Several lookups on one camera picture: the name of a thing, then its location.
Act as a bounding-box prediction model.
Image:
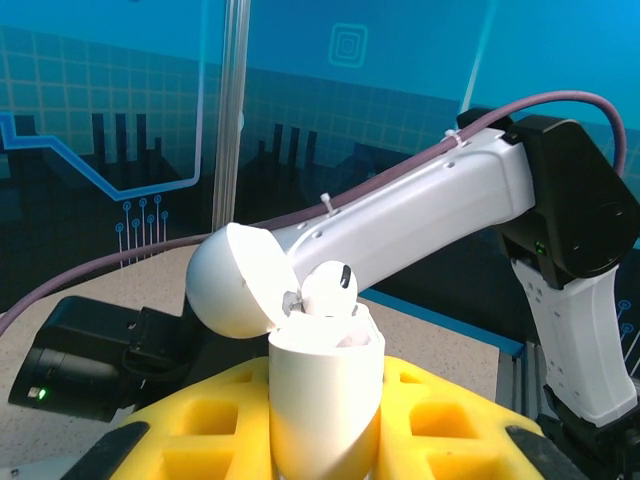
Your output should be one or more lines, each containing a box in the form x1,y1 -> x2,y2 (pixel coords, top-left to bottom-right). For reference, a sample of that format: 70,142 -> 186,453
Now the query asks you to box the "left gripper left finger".
59,354 -> 274,480

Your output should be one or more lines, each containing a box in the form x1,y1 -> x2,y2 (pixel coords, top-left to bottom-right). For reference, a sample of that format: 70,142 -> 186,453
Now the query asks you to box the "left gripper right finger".
377,354 -> 596,480

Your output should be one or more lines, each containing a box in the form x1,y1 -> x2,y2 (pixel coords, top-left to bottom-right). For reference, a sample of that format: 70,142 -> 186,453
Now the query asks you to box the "white earbud charging case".
185,222 -> 386,480

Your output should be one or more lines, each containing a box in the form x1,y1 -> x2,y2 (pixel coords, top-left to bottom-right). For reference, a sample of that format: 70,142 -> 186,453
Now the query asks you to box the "white wireless earbud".
282,259 -> 359,319

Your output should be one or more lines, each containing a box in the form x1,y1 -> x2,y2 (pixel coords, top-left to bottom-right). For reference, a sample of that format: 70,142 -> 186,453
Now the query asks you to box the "aluminium frame post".
213,0 -> 251,237

